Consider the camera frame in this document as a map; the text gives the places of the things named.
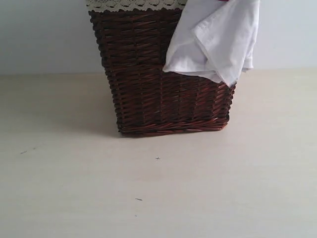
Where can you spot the dark brown wicker basket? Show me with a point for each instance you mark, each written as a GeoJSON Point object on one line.
{"type": "Point", "coordinates": [148, 101]}

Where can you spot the white t-shirt with red lettering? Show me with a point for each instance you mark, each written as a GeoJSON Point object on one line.
{"type": "Point", "coordinates": [214, 39]}

